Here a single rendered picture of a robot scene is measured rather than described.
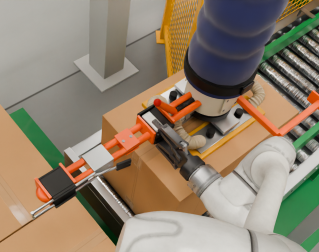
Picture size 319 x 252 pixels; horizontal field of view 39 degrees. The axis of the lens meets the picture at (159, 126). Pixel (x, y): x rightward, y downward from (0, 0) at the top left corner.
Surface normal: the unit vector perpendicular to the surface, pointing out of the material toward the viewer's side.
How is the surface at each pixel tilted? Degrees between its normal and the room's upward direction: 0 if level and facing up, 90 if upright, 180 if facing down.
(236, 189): 27
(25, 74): 0
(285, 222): 0
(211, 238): 14
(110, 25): 90
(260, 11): 77
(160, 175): 0
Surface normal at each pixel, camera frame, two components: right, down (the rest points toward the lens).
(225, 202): -0.21, -0.30
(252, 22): -0.04, 0.69
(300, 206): 0.14, -0.56
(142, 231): -0.24, -0.69
